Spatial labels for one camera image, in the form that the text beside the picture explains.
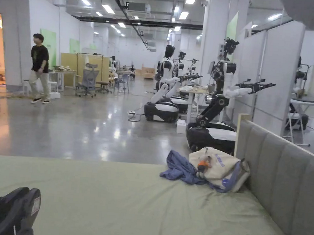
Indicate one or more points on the black and white wheeled robot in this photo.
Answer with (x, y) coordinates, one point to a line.
(218, 106)
(300, 80)

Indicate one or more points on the white box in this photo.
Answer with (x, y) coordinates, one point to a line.
(181, 126)

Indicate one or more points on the bed with pale green sheet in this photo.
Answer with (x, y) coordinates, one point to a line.
(106, 198)

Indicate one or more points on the blue garment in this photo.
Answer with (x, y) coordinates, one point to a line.
(178, 170)

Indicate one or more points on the white humanoid wheeled robot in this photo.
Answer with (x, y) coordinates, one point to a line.
(164, 96)

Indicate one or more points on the cream canvas tote bag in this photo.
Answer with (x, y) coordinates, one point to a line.
(221, 169)

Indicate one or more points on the grey padded headboard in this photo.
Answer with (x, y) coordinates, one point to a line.
(283, 178)

